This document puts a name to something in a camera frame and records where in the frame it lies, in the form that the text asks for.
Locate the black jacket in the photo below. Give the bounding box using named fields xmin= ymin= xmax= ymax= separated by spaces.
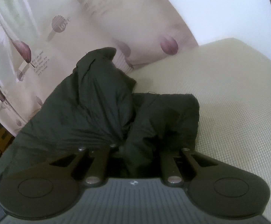
xmin=0 ymin=48 xmax=199 ymax=182

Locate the pink leaf-print curtain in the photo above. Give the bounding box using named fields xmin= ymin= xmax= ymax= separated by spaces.
xmin=0 ymin=0 xmax=197 ymax=135

